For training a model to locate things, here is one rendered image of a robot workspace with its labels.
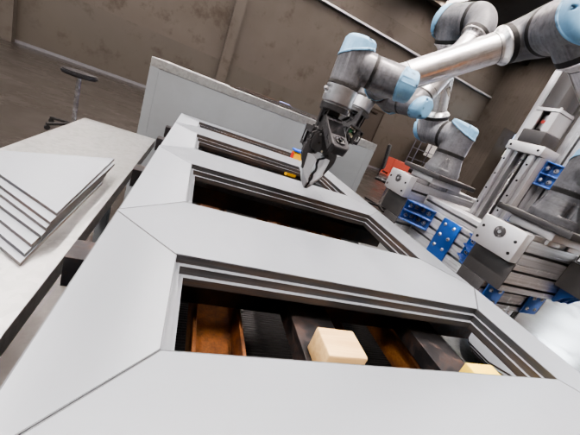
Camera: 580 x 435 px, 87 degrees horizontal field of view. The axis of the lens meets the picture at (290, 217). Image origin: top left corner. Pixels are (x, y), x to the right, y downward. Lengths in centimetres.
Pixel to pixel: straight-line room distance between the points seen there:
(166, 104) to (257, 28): 971
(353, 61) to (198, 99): 108
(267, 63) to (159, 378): 1117
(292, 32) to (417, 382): 1140
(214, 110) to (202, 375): 153
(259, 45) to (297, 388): 1114
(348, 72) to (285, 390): 64
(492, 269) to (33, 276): 107
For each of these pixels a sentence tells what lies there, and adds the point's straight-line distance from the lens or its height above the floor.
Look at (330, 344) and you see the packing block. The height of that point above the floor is 81.
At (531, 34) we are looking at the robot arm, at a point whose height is 141.
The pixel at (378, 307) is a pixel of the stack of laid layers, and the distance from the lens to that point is 55.
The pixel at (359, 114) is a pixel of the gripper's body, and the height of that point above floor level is 113.
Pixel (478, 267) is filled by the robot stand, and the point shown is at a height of 84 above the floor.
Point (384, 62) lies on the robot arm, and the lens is 79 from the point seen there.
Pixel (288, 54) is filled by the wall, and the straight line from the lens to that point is 1151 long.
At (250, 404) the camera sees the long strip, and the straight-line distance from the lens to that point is 28.
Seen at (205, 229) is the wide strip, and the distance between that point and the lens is 50.
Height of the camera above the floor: 107
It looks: 19 degrees down
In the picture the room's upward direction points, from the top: 22 degrees clockwise
